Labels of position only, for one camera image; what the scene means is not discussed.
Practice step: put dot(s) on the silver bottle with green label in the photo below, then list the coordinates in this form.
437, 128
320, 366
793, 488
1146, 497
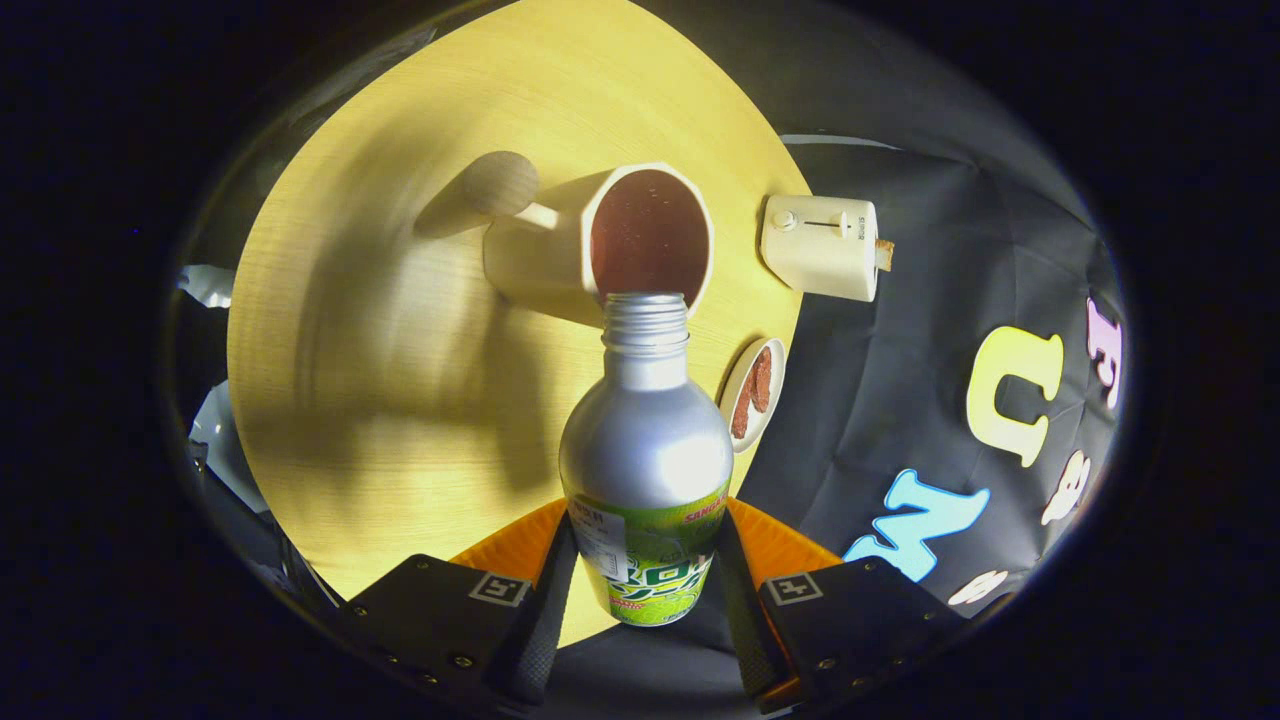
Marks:
645, 460

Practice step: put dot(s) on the white round plate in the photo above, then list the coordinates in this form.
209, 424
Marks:
776, 400

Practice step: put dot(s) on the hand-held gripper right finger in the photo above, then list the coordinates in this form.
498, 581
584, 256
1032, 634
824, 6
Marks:
860, 620

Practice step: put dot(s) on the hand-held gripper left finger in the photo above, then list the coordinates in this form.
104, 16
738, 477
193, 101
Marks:
420, 625

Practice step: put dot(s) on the white toaster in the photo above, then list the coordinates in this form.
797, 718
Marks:
815, 250

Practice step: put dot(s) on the toast slice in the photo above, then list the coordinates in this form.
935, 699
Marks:
884, 254

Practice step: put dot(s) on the brown meat slice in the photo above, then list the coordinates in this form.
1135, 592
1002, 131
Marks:
741, 410
762, 380

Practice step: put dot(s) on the wooden table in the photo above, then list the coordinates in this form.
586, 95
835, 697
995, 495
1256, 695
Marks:
350, 400

